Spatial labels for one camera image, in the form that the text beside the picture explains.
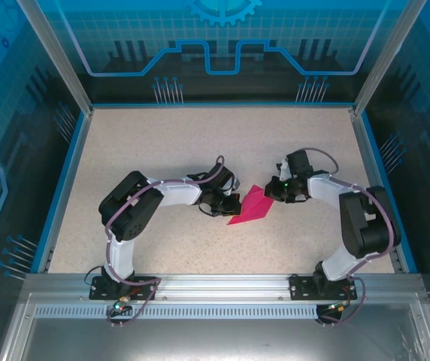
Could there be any pink paper sheet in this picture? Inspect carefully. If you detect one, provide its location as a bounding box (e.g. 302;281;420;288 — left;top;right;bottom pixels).
226;184;274;226

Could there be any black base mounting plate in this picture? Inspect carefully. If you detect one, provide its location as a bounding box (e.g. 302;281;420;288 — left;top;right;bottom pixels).
88;275;159;301
289;274;359;301

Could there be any metal tray panel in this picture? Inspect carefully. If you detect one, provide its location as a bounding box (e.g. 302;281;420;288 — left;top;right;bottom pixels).
0;292;430;361

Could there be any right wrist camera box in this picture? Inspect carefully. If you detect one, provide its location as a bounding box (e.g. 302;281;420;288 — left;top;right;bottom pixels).
276;157;291;182

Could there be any blue-edged aluminium side rail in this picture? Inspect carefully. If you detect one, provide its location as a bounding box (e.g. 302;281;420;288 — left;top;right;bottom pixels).
30;106;95;275
350;106;421;275

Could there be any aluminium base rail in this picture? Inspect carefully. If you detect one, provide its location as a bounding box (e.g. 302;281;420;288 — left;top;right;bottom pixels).
25;273;422;302

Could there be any slotted cable duct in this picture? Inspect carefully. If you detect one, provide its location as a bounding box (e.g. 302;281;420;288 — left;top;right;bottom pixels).
33;305;319;320

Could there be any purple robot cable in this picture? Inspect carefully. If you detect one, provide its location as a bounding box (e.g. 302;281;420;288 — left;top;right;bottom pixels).
104;155;226;329
304;148;395;326

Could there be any brass cable connector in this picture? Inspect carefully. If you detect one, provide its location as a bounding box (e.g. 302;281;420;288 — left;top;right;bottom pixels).
111;294;132;314
326;300;351;314

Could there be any aluminium frame post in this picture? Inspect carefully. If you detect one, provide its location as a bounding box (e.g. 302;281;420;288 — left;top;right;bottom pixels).
15;0;95;116
352;0;428;116

